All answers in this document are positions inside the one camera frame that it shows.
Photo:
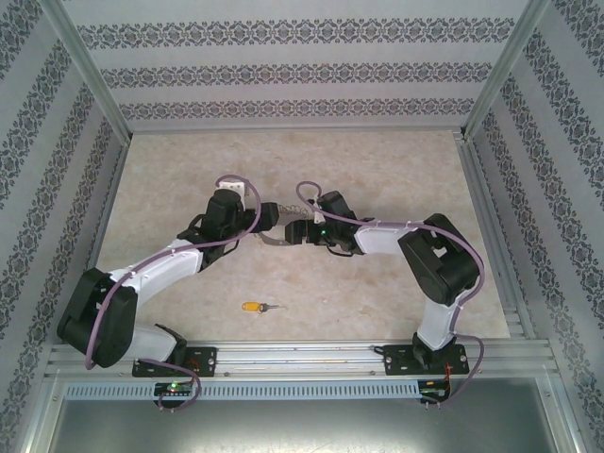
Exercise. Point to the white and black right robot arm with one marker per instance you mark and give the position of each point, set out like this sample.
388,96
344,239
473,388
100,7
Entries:
377,241

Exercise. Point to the key with yellow tag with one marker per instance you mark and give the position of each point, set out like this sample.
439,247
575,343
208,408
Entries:
251,307

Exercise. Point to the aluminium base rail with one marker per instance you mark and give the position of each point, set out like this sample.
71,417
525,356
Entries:
297,358

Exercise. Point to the grey metal sheet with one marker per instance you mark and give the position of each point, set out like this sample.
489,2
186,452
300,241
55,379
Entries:
302,424

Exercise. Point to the aluminium frame post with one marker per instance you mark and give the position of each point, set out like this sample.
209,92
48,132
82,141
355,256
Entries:
90,71
501,71

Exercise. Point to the circuit board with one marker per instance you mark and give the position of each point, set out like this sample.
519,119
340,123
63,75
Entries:
174,388
435,390

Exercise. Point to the right circuit board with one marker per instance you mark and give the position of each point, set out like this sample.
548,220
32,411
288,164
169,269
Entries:
435,390

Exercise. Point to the aluminium table side rail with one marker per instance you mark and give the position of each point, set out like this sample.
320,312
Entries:
482,189
112,189

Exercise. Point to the left circuit board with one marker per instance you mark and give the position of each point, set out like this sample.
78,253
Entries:
174,388

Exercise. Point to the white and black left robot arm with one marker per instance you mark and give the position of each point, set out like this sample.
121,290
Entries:
165,274

